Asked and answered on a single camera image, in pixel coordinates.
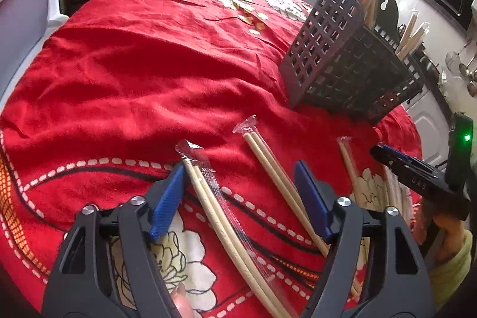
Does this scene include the dark grey utensil basket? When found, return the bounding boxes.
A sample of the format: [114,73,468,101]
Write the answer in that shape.
[279,0,425,125]

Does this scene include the person's right forearm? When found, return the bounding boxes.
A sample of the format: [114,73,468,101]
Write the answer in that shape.
[428,229,475,308]

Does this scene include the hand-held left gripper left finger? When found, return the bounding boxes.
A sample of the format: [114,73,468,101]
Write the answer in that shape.
[41,163,194,318]

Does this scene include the person's left hand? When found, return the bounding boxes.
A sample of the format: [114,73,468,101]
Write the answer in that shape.
[172,282,195,318]

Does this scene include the row of hanging kitchen utensils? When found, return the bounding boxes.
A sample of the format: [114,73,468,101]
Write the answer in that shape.
[445,38,477,97]

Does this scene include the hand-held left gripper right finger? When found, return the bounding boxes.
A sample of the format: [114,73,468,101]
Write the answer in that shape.
[294,160,436,318]

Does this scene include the single chopstick pair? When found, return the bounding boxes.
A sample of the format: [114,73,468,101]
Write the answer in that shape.
[175,139,299,318]

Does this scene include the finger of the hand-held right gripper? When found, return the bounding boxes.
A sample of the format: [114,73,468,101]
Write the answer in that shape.
[370,145,415,179]
[382,143,441,176]

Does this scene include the red floral tablecloth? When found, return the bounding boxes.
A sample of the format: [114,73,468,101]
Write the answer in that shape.
[0,0,423,318]

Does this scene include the person's right hand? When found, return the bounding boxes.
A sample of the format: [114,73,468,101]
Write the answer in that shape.
[433,214,467,243]

